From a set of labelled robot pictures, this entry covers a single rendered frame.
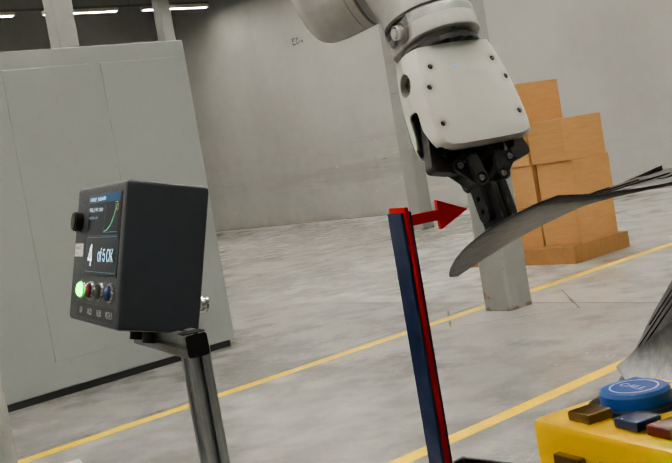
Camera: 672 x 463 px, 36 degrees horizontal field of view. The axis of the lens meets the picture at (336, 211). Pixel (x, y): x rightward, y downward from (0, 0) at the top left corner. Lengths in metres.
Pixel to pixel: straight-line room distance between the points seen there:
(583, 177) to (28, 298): 4.76
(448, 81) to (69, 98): 6.31
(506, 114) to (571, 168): 8.16
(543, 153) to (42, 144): 4.33
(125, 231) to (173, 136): 6.19
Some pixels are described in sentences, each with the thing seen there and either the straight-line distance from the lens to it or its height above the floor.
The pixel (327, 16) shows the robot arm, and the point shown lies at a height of 1.37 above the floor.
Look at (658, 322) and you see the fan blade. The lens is 1.19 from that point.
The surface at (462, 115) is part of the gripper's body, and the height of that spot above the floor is 1.26.
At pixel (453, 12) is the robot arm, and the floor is 1.35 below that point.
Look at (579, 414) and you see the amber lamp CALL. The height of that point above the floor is 1.08.
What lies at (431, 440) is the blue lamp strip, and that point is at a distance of 0.85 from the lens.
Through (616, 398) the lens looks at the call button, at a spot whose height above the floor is 1.08.
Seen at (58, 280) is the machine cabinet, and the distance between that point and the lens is 7.02.
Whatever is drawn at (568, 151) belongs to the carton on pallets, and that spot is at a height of 0.94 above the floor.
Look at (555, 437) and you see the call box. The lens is 0.61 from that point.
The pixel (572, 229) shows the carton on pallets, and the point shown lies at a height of 0.28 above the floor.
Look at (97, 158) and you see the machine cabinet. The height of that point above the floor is 1.49.
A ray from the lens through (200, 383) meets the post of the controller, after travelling 1.31.
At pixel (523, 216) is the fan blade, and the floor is 1.17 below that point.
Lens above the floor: 1.24
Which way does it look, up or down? 3 degrees down
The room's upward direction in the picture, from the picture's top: 10 degrees counter-clockwise
